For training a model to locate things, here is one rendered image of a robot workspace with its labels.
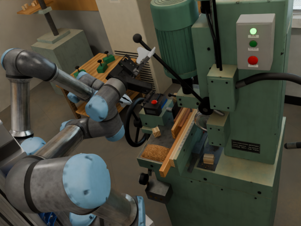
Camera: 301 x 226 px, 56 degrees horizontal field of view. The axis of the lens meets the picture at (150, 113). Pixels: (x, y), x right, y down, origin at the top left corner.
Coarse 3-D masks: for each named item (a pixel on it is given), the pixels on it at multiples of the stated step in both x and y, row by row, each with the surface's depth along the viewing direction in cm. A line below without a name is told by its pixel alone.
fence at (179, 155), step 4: (192, 128) 129; (196, 128) 134; (192, 132) 130; (188, 136) 126; (192, 136) 130; (188, 140) 126; (184, 144) 122; (188, 144) 127; (184, 148) 123; (176, 152) 119; (180, 152) 119; (184, 152) 124; (176, 156) 117; (180, 156) 120; (176, 160) 117; (180, 160) 120; (176, 164) 118
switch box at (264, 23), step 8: (240, 16) 85; (248, 16) 83; (256, 16) 82; (264, 16) 81; (272, 16) 80; (240, 24) 82; (248, 24) 81; (256, 24) 80; (264, 24) 79; (272, 24) 78; (240, 32) 83; (248, 32) 82; (264, 32) 80; (272, 32) 80; (240, 40) 85; (248, 40) 84; (256, 40) 83; (264, 40) 82; (272, 40) 83; (240, 48) 87; (264, 48) 83; (272, 48) 85; (240, 56) 88; (248, 56) 87; (256, 56) 86; (264, 56) 85; (272, 56) 88; (240, 64) 90; (248, 64) 89; (256, 64) 88; (264, 64) 86
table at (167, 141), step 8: (168, 120) 144; (144, 128) 148; (152, 128) 147; (160, 128) 141; (168, 128) 140; (152, 136) 138; (160, 136) 137; (168, 136) 135; (160, 144) 132; (168, 144) 131; (192, 144) 132; (144, 160) 128; (152, 160) 126; (184, 160) 125; (152, 168) 129; (176, 168) 120
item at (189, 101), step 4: (180, 88) 134; (196, 88) 131; (180, 92) 132; (196, 92) 129; (176, 96) 131; (180, 96) 130; (184, 96) 129; (188, 96) 128; (192, 96) 127; (180, 100) 131; (184, 100) 131; (188, 100) 129; (192, 100) 128; (196, 100) 127; (180, 104) 133; (184, 104) 132; (188, 104) 131; (192, 104) 130; (192, 108) 131; (196, 108) 130
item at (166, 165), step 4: (188, 116) 137; (184, 124) 134; (184, 128) 132; (180, 132) 130; (180, 136) 128; (176, 140) 127; (172, 148) 123; (168, 152) 122; (168, 156) 120; (164, 160) 119; (168, 160) 119; (164, 164) 118; (168, 164) 119; (160, 168) 116; (164, 168) 116; (168, 168) 119; (160, 172) 116; (164, 172) 116; (164, 176) 117
